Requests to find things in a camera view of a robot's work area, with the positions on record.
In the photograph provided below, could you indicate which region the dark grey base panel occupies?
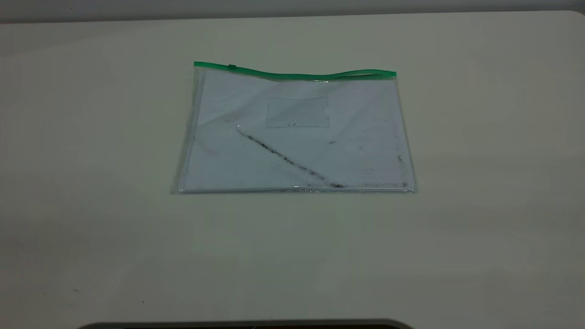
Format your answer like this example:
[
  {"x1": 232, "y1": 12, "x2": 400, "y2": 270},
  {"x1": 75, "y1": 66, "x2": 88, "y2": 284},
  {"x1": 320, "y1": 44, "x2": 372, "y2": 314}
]
[{"x1": 78, "y1": 319, "x2": 414, "y2": 329}]

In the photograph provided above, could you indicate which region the clear plastic bag green zipper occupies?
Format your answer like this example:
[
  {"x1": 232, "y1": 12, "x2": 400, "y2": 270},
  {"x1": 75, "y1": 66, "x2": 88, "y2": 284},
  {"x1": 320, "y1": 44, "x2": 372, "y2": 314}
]
[{"x1": 171, "y1": 61, "x2": 417, "y2": 195}]

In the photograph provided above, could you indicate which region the white paper sheet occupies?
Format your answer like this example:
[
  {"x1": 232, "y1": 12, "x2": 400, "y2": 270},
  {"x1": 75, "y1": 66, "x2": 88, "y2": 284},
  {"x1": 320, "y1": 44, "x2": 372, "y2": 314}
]
[{"x1": 182, "y1": 73, "x2": 409, "y2": 189}]

